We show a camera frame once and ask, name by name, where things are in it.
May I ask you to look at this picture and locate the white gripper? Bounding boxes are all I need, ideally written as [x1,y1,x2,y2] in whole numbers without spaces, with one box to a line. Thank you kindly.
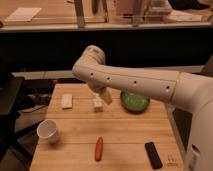
[88,83,112,105]

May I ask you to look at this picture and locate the white sponge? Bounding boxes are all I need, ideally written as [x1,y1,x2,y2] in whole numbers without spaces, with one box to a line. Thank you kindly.
[61,94,73,109]

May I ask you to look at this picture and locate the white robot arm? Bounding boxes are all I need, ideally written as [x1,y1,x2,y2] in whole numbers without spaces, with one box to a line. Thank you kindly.
[72,45,213,171]

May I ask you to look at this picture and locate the green ceramic bowl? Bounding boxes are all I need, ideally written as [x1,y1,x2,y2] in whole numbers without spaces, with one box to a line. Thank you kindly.
[120,92,150,112]

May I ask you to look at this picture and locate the small white bottle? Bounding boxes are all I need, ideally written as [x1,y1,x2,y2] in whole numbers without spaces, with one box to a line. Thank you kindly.
[93,94,103,112]

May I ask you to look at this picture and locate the orange carrot toy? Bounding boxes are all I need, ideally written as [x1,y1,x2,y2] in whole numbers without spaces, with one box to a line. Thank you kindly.
[95,137,103,161]

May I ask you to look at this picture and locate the white paper cup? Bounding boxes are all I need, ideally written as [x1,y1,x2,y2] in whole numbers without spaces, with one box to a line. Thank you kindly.
[37,119,59,144]

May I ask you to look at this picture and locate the black remote control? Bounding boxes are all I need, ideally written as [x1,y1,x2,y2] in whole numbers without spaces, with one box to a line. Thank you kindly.
[145,142,163,169]

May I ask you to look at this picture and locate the black chair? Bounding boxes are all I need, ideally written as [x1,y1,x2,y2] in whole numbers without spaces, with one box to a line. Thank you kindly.
[0,77,36,162]

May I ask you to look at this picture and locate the white paper sheet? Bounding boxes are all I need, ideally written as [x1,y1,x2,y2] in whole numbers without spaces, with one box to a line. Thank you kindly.
[5,7,41,22]

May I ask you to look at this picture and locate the grey metal post left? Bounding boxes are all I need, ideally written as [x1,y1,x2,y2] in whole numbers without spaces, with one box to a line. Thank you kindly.
[74,0,85,28]

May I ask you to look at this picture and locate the grey metal post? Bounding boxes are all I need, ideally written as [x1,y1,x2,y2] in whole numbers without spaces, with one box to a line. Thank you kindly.
[74,0,85,28]
[132,0,142,27]

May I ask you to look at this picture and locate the grey metal post right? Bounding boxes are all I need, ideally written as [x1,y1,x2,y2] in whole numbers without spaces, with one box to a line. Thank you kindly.
[132,0,142,27]

